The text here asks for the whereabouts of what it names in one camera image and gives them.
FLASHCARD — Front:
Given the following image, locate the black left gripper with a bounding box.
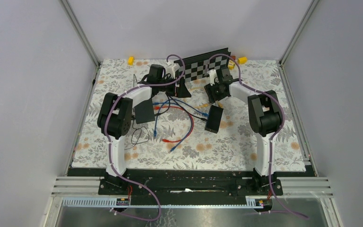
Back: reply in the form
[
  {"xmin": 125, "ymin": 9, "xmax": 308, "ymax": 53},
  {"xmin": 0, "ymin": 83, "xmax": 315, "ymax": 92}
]
[{"xmin": 156, "ymin": 75, "xmax": 190, "ymax": 97}]

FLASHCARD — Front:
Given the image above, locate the yellow ethernet cable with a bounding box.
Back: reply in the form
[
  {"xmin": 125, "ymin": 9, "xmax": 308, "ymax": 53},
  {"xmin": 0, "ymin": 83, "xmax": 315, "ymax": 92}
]
[{"xmin": 184, "ymin": 87, "xmax": 223, "ymax": 110}]

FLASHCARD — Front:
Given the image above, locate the black ribbed network switch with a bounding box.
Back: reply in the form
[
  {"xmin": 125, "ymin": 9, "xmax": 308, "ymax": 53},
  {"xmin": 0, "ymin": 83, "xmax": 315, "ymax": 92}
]
[{"xmin": 205, "ymin": 105, "xmax": 223, "ymax": 133}]

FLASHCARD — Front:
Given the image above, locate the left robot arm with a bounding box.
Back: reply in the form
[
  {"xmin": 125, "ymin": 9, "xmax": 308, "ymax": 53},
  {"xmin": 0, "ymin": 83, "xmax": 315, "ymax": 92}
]
[{"xmin": 97, "ymin": 62, "xmax": 191, "ymax": 194}]

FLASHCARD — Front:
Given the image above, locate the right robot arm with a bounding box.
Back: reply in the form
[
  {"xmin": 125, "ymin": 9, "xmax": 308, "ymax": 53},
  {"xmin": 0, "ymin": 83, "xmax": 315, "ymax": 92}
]
[{"xmin": 205, "ymin": 68, "xmax": 285, "ymax": 195}]

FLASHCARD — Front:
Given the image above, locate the small toy figure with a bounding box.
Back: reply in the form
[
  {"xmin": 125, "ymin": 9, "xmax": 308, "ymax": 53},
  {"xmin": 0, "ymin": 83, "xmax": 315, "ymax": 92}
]
[{"xmin": 228, "ymin": 55, "xmax": 236, "ymax": 70}]

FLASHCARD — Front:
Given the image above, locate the checkerboard calibration board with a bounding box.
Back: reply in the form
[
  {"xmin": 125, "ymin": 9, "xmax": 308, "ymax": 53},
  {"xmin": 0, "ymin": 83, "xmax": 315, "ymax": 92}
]
[{"xmin": 175, "ymin": 48, "xmax": 231, "ymax": 82}]

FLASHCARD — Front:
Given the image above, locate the yellow block right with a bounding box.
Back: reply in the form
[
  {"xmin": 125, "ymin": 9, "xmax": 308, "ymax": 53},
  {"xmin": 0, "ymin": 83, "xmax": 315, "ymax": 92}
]
[{"xmin": 237, "ymin": 57, "xmax": 248, "ymax": 65}]

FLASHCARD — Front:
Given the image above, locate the yellow block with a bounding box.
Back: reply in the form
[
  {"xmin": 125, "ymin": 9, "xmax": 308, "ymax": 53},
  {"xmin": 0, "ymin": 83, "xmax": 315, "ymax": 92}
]
[
  {"xmin": 127, "ymin": 56, "xmax": 135, "ymax": 66},
  {"xmin": 237, "ymin": 57, "xmax": 248, "ymax": 65}
]

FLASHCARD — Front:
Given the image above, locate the floral patterned table mat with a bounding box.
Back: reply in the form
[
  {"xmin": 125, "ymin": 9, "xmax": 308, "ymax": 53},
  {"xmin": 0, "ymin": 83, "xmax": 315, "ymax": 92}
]
[{"xmin": 71, "ymin": 60, "xmax": 305, "ymax": 171}]

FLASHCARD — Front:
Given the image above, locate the yellow block left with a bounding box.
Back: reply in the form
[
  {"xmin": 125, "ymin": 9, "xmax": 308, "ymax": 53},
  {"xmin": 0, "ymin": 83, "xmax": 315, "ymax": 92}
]
[{"xmin": 127, "ymin": 56, "xmax": 135, "ymax": 66}]

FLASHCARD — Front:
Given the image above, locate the black ethernet cable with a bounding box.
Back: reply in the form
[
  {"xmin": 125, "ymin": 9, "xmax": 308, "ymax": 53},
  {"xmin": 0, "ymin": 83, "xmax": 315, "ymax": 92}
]
[{"xmin": 156, "ymin": 94, "xmax": 209, "ymax": 122}]

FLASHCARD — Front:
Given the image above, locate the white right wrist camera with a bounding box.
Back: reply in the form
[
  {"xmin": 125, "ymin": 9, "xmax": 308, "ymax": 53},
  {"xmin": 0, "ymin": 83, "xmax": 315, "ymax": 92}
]
[{"xmin": 207, "ymin": 69, "xmax": 217, "ymax": 86}]

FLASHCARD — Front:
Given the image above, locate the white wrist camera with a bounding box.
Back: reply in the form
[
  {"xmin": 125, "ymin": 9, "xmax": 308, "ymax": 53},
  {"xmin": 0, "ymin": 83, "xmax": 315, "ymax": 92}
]
[
  {"xmin": 165, "ymin": 61, "xmax": 180, "ymax": 78},
  {"xmin": 207, "ymin": 69, "xmax": 217, "ymax": 86}
]

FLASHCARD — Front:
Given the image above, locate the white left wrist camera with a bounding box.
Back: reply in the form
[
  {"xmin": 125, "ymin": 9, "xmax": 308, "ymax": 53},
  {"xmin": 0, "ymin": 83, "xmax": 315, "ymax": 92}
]
[{"xmin": 165, "ymin": 61, "xmax": 180, "ymax": 78}]

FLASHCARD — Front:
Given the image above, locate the red ethernet cable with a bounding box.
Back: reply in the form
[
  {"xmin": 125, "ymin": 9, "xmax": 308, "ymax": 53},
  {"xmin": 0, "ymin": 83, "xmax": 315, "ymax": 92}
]
[{"xmin": 153, "ymin": 105, "xmax": 195, "ymax": 143}]

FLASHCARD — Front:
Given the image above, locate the thin black power cable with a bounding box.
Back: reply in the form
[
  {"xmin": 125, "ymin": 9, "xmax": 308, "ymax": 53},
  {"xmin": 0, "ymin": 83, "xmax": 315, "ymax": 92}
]
[{"xmin": 130, "ymin": 74, "xmax": 151, "ymax": 150}]

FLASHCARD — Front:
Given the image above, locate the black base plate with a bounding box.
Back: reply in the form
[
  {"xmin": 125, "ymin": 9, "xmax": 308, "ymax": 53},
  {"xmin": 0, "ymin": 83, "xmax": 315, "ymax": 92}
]
[{"xmin": 67, "ymin": 167, "xmax": 317, "ymax": 207}]

